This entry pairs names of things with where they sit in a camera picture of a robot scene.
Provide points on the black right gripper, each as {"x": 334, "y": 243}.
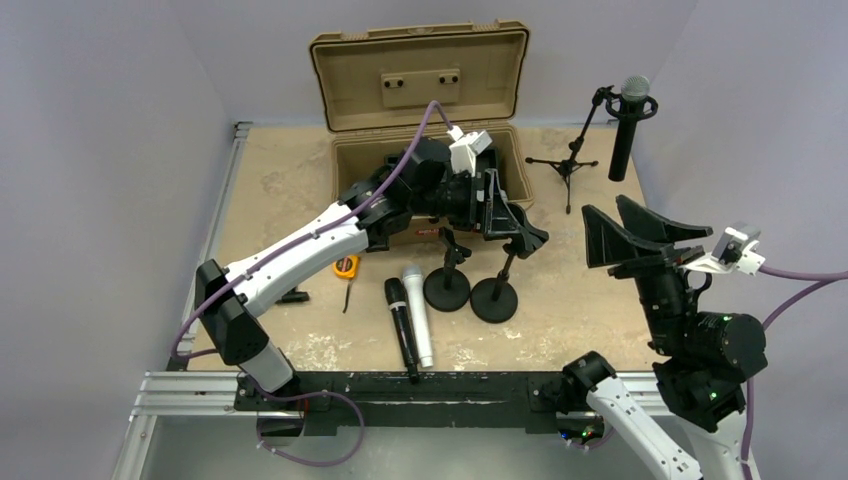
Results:
{"x": 605, "y": 240}

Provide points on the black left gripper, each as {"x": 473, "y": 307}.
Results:
{"x": 490, "y": 214}

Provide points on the black round-base mic stand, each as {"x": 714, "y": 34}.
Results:
{"x": 447, "y": 289}

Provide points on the white handheld microphone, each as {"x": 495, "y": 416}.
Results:
{"x": 413, "y": 281}

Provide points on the black handheld microphone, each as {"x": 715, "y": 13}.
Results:
{"x": 397, "y": 305}

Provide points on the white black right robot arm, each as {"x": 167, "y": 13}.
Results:
{"x": 706, "y": 357}

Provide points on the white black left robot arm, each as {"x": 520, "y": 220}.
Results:
{"x": 230, "y": 299}

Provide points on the silver-head black microphone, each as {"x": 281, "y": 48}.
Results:
{"x": 629, "y": 106}

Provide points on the yellow tape measure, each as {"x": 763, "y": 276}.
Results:
{"x": 347, "y": 269}

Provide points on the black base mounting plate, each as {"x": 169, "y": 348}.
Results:
{"x": 322, "y": 402}

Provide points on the tan plastic toolbox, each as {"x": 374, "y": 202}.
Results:
{"x": 376, "y": 85}

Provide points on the black T-shaped pipe fitting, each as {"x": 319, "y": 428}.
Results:
{"x": 294, "y": 296}

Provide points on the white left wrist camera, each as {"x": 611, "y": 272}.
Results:
{"x": 465, "y": 148}

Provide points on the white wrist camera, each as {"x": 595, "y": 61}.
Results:
{"x": 465, "y": 148}
{"x": 735, "y": 251}

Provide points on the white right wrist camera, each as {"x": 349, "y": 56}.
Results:
{"x": 735, "y": 251}

